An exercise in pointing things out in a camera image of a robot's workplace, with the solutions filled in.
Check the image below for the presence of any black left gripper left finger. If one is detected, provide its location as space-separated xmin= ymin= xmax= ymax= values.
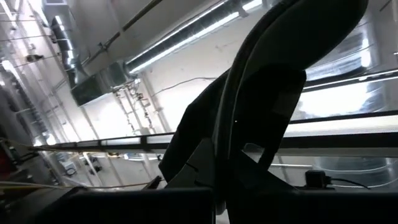
xmin=164 ymin=138 xmax=216 ymax=189

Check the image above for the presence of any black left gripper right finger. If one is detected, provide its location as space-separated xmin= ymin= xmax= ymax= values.
xmin=229 ymin=151 xmax=299 ymax=192

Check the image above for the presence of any olive green cap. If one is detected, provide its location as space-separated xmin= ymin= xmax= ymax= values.
xmin=158 ymin=0 xmax=369 ymax=215

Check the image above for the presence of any black overhead camera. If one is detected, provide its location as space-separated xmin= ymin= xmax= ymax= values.
xmin=305 ymin=170 xmax=331 ymax=189

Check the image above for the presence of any black overhead frame bar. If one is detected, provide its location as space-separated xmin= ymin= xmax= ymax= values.
xmin=30 ymin=131 xmax=398 ymax=154

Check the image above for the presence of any black camera cable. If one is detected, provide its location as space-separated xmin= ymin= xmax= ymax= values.
xmin=329 ymin=177 xmax=371 ymax=190

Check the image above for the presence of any dark duct junction box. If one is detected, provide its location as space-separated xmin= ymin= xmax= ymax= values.
xmin=70 ymin=62 xmax=129 ymax=107

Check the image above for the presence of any long silver ceiling duct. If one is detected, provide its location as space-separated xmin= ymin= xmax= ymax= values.
xmin=124 ymin=0 xmax=265 ymax=75

